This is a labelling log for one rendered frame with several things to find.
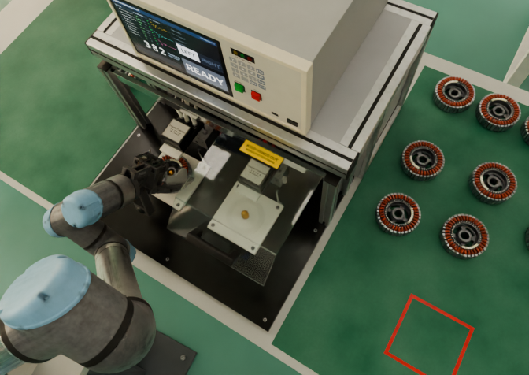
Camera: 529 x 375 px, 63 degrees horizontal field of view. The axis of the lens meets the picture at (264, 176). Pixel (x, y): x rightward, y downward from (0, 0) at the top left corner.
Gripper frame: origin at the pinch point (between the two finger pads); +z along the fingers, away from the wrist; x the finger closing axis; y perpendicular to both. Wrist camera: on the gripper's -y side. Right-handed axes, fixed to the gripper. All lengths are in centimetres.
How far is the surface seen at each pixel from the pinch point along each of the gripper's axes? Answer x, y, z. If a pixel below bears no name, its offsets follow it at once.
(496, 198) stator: -79, 23, 26
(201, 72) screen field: -11.1, 35.1, -16.7
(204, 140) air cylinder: -3.5, 9.4, 6.5
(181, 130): -1.2, 13.9, -2.8
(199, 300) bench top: -24.9, -21.2, -15.0
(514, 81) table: -78, 44, 113
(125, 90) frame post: 18.0, 17.1, -3.1
